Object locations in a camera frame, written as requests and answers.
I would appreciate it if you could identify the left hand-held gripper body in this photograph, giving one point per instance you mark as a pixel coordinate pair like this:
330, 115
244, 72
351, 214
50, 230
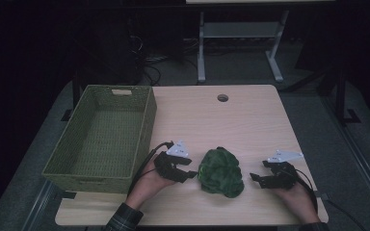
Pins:
165, 166

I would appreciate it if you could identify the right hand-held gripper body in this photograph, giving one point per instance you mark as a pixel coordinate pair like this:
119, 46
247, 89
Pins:
284, 178

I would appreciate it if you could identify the green fleece garment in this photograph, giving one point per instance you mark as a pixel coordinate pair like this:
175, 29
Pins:
220, 173

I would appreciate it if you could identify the green woven basket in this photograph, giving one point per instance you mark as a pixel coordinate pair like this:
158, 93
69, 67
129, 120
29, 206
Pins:
106, 141

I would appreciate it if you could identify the person's right hand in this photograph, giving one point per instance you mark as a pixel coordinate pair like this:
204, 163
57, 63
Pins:
298, 200

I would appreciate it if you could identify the person's left hand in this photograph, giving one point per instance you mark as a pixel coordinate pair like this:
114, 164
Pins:
147, 189

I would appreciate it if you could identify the grey tape strip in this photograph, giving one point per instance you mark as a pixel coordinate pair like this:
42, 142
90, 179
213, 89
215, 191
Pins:
322, 195

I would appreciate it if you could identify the black metal stand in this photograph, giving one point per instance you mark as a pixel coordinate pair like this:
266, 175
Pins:
340, 96

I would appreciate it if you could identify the grey metal stand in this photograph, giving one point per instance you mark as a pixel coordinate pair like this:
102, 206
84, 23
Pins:
241, 30

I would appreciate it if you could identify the grey metal rail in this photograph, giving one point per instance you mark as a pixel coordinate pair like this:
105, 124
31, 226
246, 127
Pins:
356, 154
37, 207

